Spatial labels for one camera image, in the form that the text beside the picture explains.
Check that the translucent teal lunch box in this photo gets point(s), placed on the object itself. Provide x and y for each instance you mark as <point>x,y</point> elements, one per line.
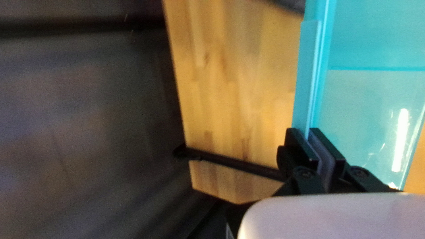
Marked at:
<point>365,99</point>

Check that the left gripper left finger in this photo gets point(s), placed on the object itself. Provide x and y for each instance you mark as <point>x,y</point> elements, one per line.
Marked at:
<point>298,156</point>

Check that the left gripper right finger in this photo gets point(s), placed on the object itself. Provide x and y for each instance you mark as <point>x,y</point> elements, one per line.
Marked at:
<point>352,179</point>

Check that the black frame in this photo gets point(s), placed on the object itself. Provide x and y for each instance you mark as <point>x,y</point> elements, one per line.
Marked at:
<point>232,162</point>

